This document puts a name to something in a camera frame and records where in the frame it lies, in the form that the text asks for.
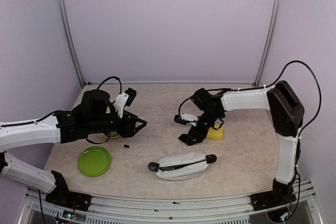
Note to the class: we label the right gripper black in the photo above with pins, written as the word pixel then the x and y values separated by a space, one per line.
pixel 200 135

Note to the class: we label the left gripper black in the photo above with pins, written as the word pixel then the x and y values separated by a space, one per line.
pixel 127 130

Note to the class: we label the white drawstring pouch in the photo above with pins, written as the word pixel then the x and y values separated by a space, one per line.
pixel 182 167

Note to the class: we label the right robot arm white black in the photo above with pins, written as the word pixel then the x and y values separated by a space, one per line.
pixel 278 98

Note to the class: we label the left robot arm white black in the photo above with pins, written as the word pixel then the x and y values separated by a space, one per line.
pixel 95 114

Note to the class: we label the yellow sponge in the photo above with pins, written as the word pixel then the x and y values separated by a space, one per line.
pixel 215 135

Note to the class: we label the beige plate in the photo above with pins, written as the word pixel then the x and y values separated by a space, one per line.
pixel 111 135

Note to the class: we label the green plate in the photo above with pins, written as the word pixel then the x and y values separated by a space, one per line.
pixel 94 161

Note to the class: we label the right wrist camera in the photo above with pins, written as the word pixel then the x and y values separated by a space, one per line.
pixel 185 119

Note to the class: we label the front aluminium rail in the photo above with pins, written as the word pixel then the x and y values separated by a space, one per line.
pixel 228 209

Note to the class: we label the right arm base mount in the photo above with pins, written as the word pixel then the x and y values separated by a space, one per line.
pixel 272 198

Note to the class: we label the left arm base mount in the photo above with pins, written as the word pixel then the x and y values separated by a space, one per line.
pixel 69 199

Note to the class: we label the left aluminium frame post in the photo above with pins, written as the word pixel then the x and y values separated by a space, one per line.
pixel 70 42

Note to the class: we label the aluminium frame post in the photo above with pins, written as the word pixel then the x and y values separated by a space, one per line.
pixel 267 45
pixel 70 42

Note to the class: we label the right aluminium frame post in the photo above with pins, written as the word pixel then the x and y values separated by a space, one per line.
pixel 267 45

